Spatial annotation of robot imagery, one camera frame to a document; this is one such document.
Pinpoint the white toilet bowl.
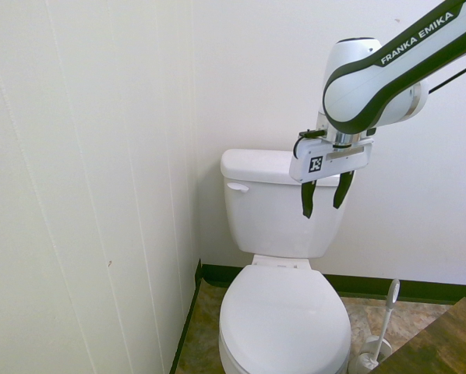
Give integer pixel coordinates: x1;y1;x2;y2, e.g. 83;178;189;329
217;253;352;374

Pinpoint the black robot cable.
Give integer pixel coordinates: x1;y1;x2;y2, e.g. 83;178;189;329
427;58;466;96

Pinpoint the white toilet tank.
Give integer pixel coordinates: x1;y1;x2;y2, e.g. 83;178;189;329
223;175;349;259

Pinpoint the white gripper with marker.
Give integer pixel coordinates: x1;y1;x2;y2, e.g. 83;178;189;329
288;137;374;219

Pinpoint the white toilet tank lid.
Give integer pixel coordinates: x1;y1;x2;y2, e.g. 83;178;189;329
220;148;340;187

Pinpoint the white toilet brush holder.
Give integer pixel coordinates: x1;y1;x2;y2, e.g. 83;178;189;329
348;336;393;374

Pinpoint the white toilet brush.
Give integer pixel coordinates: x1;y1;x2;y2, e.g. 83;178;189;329
358;278;401;369

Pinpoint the brown wooden board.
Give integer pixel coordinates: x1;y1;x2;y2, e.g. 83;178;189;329
367;297;466;374

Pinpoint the white toilet seat lid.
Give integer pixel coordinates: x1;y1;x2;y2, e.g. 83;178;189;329
218;264;352;370

